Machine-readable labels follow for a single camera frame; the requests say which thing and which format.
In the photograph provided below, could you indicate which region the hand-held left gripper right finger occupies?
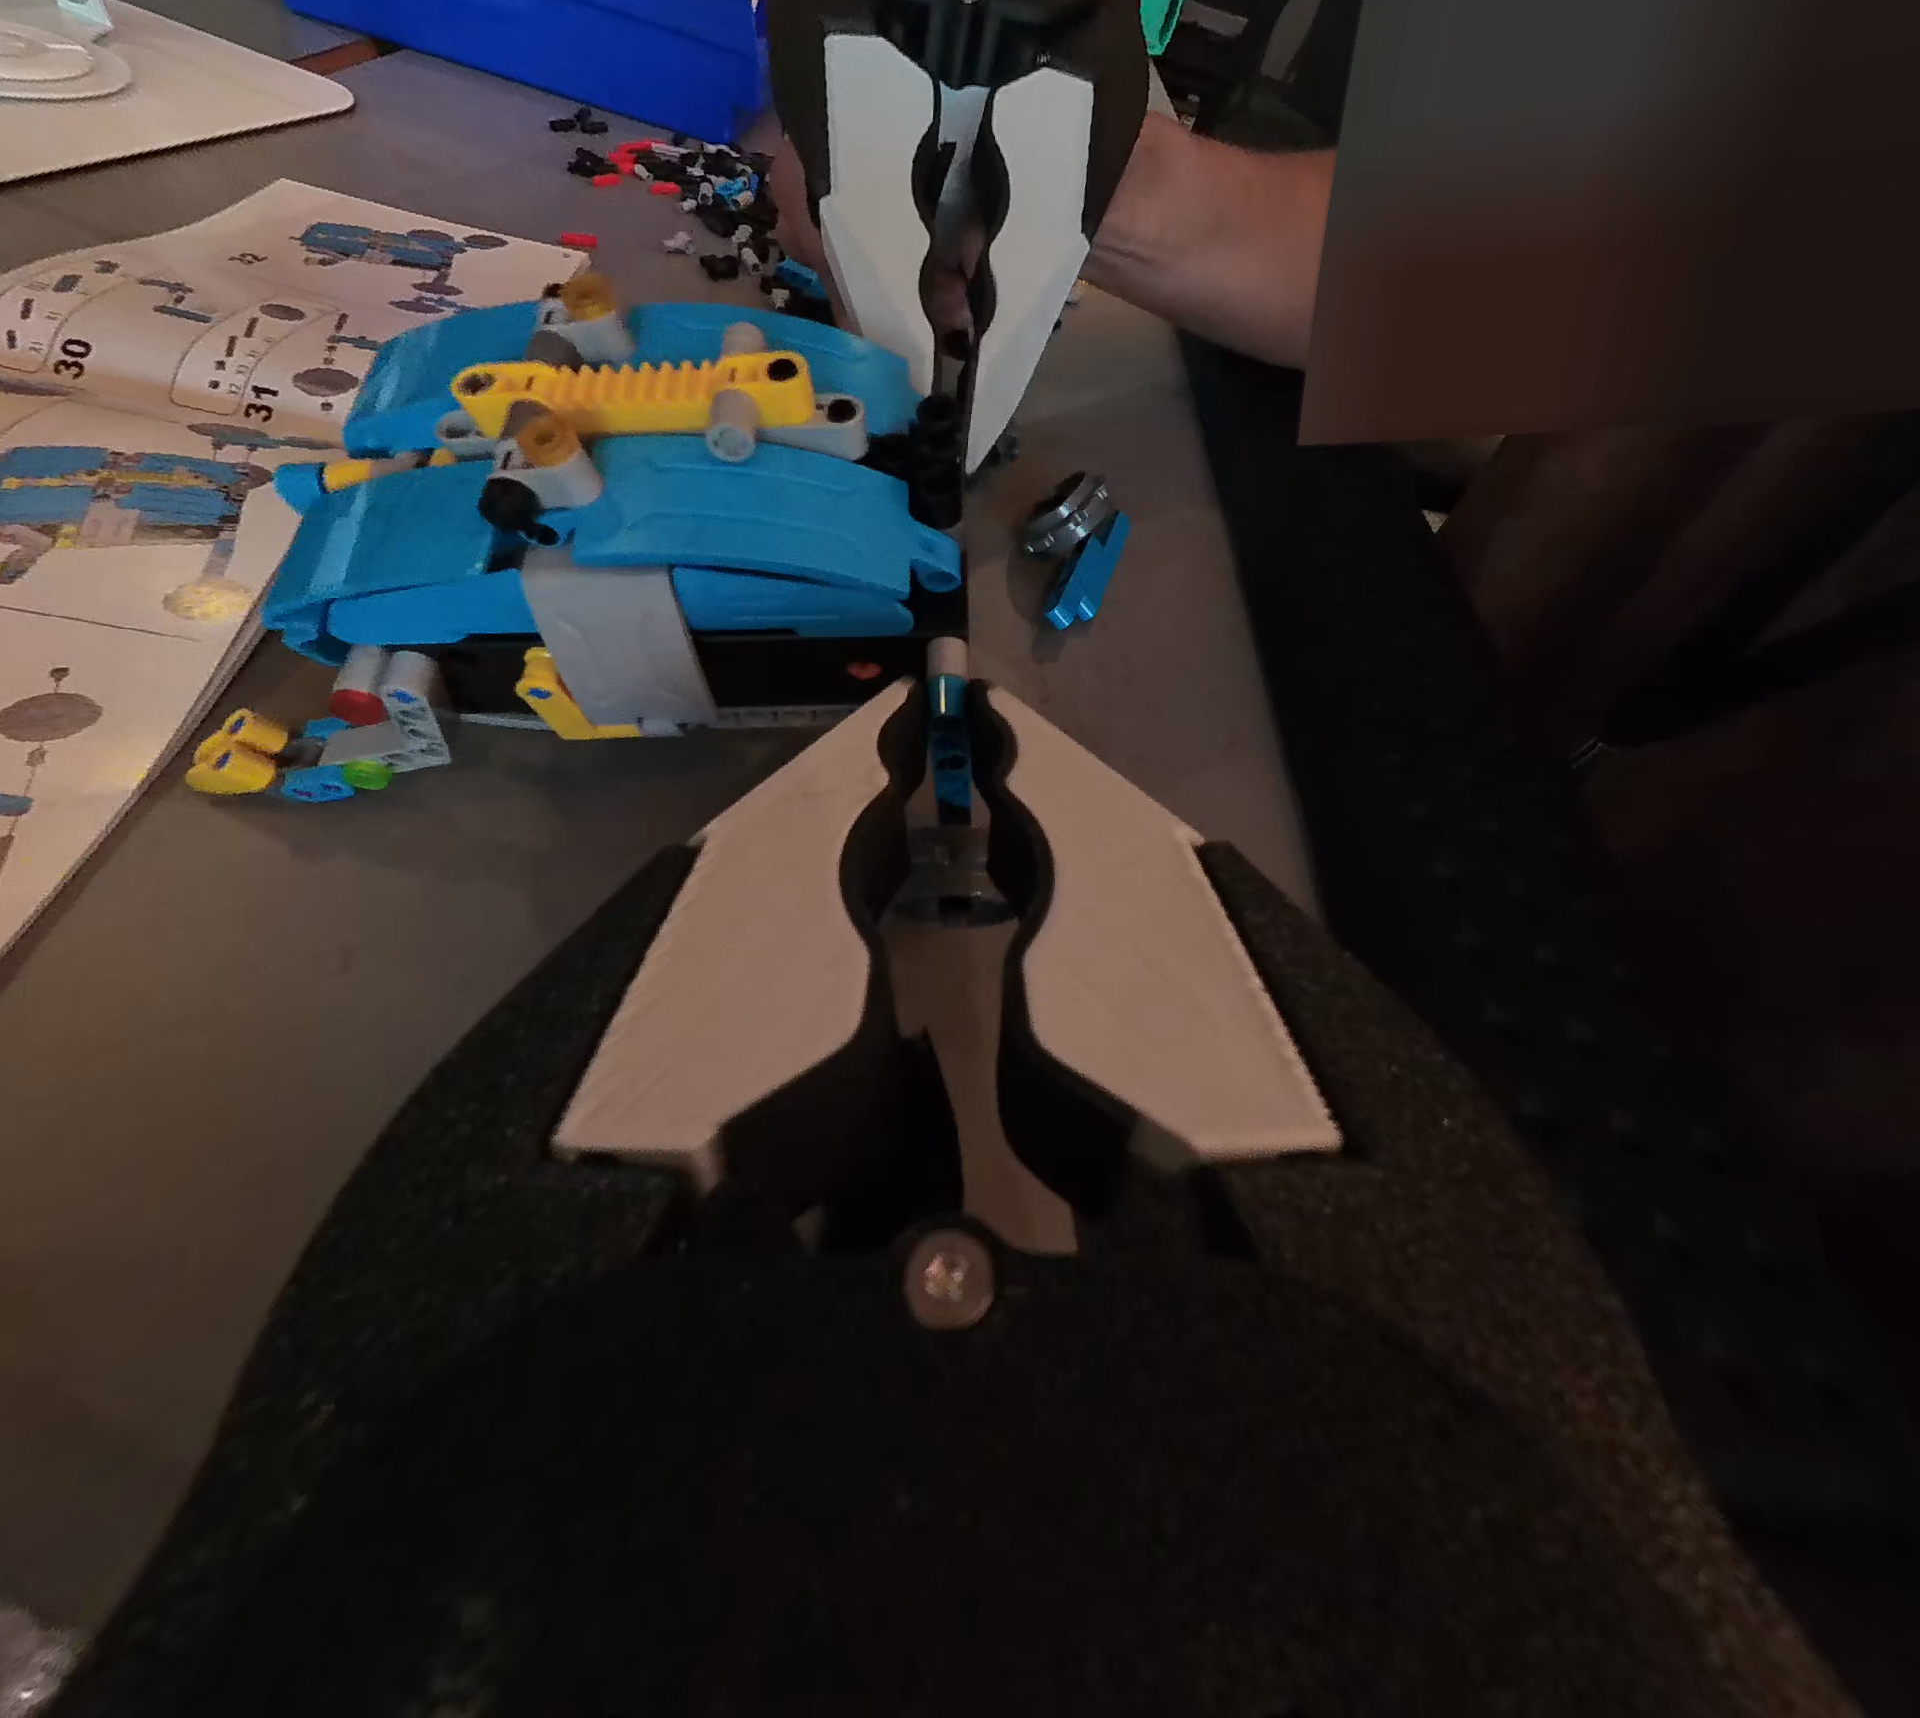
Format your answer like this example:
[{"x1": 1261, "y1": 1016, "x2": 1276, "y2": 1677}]
[{"x1": 982, "y1": 682, "x2": 1347, "y2": 1177}]

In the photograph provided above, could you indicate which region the open instruction booklet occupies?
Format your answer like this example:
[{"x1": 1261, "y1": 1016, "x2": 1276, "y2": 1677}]
[{"x1": 0, "y1": 175, "x2": 594, "y2": 956}]

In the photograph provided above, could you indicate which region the blue brick-built toy model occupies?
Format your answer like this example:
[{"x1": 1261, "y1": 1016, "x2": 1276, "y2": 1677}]
[{"x1": 183, "y1": 277, "x2": 970, "y2": 801}]

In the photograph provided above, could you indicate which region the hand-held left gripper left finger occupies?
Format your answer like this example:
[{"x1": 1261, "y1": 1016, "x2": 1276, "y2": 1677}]
[{"x1": 547, "y1": 674, "x2": 919, "y2": 1191}]

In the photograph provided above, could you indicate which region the person's right forearm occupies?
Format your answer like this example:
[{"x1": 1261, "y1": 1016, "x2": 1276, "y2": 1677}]
[{"x1": 1085, "y1": 111, "x2": 1340, "y2": 374}]

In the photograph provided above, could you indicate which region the pile of small building pieces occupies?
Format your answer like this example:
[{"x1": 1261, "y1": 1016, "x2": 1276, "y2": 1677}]
[{"x1": 545, "y1": 103, "x2": 842, "y2": 301}]

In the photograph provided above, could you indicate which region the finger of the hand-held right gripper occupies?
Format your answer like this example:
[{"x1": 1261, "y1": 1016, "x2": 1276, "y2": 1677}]
[
  {"x1": 962, "y1": 64, "x2": 1099, "y2": 477},
  {"x1": 817, "y1": 33, "x2": 948, "y2": 378}
]

